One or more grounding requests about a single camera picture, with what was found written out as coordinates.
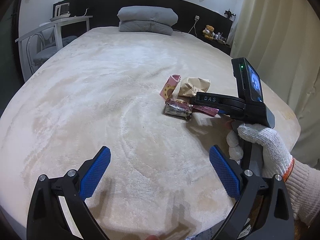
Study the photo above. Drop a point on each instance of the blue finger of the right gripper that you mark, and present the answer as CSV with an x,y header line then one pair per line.
x,y
223,112

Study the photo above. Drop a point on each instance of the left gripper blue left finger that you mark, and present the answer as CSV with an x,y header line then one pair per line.
x,y
91,172

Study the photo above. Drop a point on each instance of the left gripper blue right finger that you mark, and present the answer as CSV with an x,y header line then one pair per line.
x,y
229,178

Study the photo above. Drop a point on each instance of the pink biscuit box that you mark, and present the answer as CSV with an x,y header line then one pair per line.
x,y
210,111

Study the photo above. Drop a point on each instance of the right forearm cream sleeve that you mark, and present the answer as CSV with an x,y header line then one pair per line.
x,y
303,188

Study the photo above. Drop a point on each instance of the white gloved right hand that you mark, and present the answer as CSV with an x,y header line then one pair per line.
x,y
276,157

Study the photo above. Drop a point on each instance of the brown paper bag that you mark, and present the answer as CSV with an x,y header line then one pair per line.
x,y
191,85

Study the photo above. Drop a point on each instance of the dark maroon foil snack packet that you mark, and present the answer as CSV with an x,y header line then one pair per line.
x,y
177,107

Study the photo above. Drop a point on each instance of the upright pink biscuit carton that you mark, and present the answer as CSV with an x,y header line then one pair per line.
x,y
170,86

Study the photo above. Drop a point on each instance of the brown teddy bear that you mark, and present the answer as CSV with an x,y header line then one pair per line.
x,y
208,32

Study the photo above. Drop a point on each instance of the cream curtain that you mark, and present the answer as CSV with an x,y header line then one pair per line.
x,y
280,38

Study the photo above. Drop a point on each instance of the beige plush bed blanket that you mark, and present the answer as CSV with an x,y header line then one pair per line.
x,y
103,89

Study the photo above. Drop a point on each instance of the dark plant on headboard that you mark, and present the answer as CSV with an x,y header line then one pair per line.
x,y
230,15

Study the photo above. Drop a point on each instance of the black headboard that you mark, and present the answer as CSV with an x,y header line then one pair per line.
x,y
192,18

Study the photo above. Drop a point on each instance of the upper grey pillow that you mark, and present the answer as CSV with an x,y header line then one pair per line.
x,y
146,13

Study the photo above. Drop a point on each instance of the grey pillow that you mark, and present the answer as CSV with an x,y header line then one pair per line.
x,y
145,26
146,13

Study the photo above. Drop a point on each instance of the lower grey pillow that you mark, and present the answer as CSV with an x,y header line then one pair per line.
x,y
145,26

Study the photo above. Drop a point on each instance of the white metal chair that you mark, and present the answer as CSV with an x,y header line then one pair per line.
x,y
40,47

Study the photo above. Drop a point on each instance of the white desk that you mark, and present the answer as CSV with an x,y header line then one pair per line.
x,y
56,27

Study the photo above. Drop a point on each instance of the small white appliance on desk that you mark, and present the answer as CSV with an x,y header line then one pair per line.
x,y
62,10

